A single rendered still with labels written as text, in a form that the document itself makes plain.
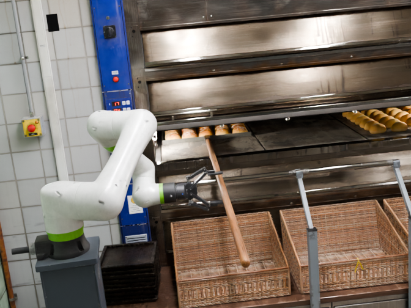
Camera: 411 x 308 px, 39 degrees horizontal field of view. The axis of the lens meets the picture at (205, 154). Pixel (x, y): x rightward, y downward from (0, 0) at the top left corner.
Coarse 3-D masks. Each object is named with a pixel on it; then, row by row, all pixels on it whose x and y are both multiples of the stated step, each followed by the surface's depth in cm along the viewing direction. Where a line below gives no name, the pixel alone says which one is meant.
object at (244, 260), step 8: (208, 144) 335; (216, 160) 300; (216, 168) 286; (216, 176) 276; (224, 184) 263; (224, 192) 249; (224, 200) 240; (232, 208) 231; (232, 216) 221; (232, 224) 213; (232, 232) 208; (240, 232) 208; (240, 240) 199; (240, 248) 192; (240, 256) 188; (248, 264) 184
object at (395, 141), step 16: (320, 144) 323; (336, 144) 320; (352, 144) 319; (368, 144) 320; (384, 144) 320; (400, 144) 321; (176, 160) 318; (192, 160) 315; (208, 160) 315; (224, 160) 316; (240, 160) 317; (256, 160) 317
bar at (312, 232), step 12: (312, 168) 282; (324, 168) 282; (336, 168) 282; (348, 168) 282; (360, 168) 283; (396, 168) 283; (204, 180) 280; (216, 180) 279; (228, 180) 280; (240, 180) 280; (252, 180) 281; (300, 180) 281; (300, 192) 278; (408, 204) 273; (408, 216) 270; (312, 228) 267; (312, 240) 266; (312, 252) 267; (312, 264) 269; (312, 276) 270; (312, 288) 272; (312, 300) 273
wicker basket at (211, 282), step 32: (192, 224) 319; (224, 224) 320; (256, 224) 321; (192, 256) 319; (224, 256) 320; (256, 256) 321; (192, 288) 279; (224, 288) 280; (256, 288) 282; (288, 288) 283
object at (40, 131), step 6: (24, 120) 296; (30, 120) 296; (42, 120) 300; (24, 126) 297; (36, 126) 297; (42, 126) 299; (24, 132) 297; (30, 132) 297; (36, 132) 298; (42, 132) 298
